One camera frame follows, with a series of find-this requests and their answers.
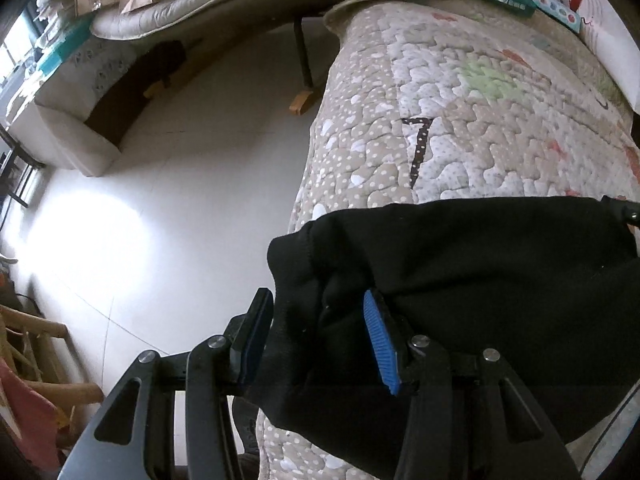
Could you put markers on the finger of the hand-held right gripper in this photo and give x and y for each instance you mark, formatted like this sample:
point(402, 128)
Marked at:
point(622, 210)

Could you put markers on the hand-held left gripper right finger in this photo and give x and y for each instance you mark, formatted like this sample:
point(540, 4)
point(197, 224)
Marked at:
point(381, 345)

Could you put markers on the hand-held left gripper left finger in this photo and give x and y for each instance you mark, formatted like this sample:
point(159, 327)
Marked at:
point(253, 345)

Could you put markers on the black pants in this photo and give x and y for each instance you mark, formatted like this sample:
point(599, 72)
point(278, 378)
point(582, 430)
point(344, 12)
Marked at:
point(450, 285)

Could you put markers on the quilted printed blanket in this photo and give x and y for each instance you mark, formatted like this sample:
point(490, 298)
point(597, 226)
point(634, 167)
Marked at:
point(450, 125)

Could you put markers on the white printed pillow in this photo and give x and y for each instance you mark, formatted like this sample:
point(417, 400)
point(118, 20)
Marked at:
point(607, 15)

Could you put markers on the wooden chair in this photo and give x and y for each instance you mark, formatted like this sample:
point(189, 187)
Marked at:
point(40, 360)

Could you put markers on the red cloth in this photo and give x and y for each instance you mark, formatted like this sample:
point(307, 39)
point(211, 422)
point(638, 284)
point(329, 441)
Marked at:
point(27, 405)

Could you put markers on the black metal table leg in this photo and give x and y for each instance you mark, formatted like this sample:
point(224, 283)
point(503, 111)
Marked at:
point(304, 55)

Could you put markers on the beige cushioned sofa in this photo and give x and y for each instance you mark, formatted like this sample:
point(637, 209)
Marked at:
point(100, 80)

